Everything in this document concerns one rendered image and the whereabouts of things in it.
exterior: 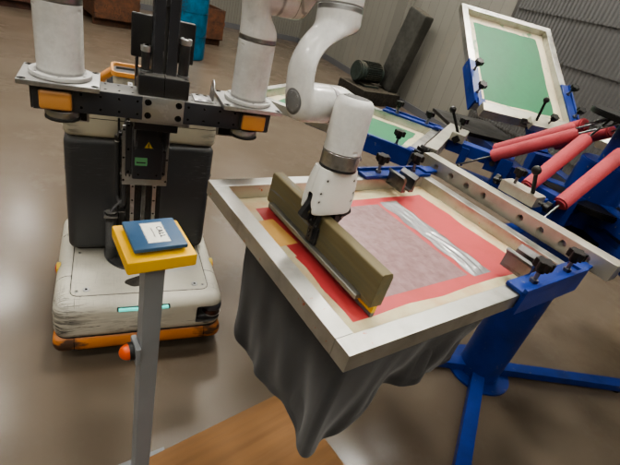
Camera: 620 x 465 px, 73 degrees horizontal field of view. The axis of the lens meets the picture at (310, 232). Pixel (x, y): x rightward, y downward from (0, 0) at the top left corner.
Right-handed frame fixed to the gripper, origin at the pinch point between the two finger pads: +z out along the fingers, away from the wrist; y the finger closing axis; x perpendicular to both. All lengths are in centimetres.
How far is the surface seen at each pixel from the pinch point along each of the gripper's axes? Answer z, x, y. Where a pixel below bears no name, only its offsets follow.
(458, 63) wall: -33, -370, -507
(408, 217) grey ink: 3.3, -8.6, -38.5
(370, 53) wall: -10, -616, -555
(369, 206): 3.6, -16.9, -30.9
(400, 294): 6.3, 16.8, -11.3
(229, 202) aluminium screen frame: 1.0, -18.1, 12.6
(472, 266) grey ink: 4.8, 14.7, -38.7
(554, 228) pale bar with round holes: -4, 16, -69
